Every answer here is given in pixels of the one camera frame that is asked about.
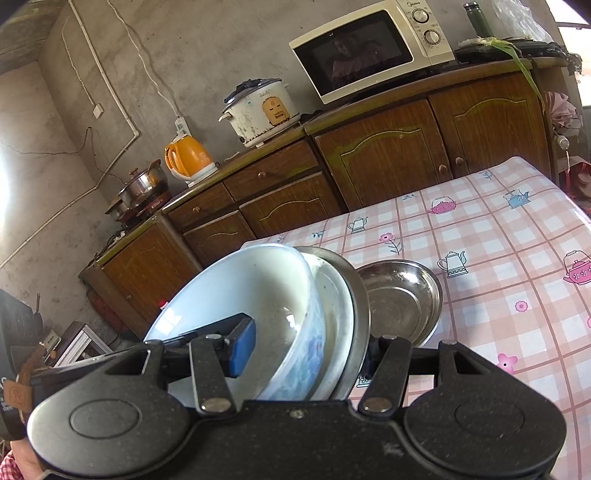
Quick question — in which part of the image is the white wall pipe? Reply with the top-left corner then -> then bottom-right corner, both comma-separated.
0,0 -> 139,268

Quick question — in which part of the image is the pink checked tablecloth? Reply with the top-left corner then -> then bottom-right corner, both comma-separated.
240,156 -> 591,480

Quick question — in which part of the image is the white rice cooker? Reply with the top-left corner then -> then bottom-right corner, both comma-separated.
219,78 -> 301,148

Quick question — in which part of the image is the large steel plate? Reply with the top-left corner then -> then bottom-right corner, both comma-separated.
356,259 -> 444,348

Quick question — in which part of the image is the black flat tray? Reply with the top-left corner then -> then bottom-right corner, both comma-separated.
456,39 -> 566,65

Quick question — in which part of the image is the wooden two-door cabinet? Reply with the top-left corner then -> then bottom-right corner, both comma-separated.
305,58 -> 568,213

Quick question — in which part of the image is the black wok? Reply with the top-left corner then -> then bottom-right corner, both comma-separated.
0,290 -> 43,344

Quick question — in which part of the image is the clear plastic bag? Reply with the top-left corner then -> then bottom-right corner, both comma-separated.
492,0 -> 561,44

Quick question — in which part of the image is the white blue floral bowl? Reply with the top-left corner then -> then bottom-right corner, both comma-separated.
143,243 -> 327,401

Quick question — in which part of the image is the green onion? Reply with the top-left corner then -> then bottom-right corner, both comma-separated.
457,36 -> 546,102

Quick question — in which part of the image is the wooden single-door cabinet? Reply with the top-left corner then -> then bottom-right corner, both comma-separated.
78,215 -> 204,340

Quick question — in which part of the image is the person's left forearm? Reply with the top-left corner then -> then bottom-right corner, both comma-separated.
0,438 -> 47,480

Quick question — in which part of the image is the steel bowl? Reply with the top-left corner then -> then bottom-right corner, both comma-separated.
295,246 -> 372,401

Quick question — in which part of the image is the plain white bowl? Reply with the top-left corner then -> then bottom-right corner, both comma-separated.
302,251 -> 357,401

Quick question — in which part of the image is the dark steel pan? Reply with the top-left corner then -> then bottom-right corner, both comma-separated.
105,198 -> 132,222

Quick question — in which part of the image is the white microwave oven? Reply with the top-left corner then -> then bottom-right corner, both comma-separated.
289,0 -> 455,105

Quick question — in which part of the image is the pink hanging cloth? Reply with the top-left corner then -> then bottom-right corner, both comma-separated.
545,90 -> 579,139

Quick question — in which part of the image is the steel cooking pot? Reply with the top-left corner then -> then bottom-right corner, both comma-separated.
117,159 -> 168,206

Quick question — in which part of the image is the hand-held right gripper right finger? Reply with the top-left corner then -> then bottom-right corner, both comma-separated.
355,335 -> 491,415

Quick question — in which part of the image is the small green stove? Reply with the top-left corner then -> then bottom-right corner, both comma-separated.
39,329 -> 62,354

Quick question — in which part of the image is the white shelf stand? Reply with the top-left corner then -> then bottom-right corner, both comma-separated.
54,320 -> 118,367

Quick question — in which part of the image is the red bag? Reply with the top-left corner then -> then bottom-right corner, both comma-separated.
567,157 -> 591,200

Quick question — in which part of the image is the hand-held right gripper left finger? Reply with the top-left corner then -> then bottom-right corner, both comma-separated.
105,313 -> 257,415

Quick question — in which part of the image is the white power cable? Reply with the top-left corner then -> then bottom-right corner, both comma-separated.
106,0 -> 183,118

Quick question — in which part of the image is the orange electric kettle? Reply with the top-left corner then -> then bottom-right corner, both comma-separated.
165,134 -> 218,186

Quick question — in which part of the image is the red induction cooker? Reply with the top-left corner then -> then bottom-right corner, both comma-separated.
124,187 -> 172,220

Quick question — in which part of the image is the red gas cylinder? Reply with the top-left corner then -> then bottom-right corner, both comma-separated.
90,295 -> 122,335

